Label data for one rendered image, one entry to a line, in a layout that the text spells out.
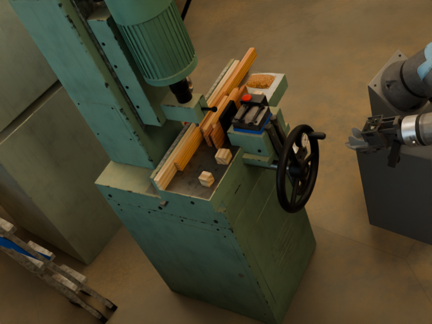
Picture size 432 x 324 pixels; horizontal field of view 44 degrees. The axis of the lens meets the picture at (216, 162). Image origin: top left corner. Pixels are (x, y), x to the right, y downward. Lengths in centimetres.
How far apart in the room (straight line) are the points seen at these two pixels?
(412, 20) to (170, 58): 238
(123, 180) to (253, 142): 55
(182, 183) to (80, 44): 53
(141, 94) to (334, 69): 190
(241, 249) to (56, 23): 94
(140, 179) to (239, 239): 42
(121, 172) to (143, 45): 65
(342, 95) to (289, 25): 90
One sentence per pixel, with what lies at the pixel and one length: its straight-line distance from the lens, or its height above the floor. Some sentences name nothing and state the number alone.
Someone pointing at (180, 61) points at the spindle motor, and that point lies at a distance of 159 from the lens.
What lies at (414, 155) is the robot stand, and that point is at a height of 55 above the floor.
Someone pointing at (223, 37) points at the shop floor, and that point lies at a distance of 404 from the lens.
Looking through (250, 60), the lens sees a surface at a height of 92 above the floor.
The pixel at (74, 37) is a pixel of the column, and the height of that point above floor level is 139.
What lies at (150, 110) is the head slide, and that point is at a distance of 177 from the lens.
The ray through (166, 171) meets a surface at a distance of 173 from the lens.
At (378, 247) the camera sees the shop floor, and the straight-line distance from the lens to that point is 251.
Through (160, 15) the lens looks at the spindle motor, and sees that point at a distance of 151.
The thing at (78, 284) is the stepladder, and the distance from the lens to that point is 250.
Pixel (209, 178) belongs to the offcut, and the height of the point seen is 93.
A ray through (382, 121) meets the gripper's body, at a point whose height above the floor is 95.
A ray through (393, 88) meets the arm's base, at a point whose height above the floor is 79.
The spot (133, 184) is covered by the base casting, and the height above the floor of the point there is 80.
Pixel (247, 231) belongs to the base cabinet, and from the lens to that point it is 190.
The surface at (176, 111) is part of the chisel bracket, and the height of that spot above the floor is 105.
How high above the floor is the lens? 209
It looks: 43 degrees down
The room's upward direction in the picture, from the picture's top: 25 degrees counter-clockwise
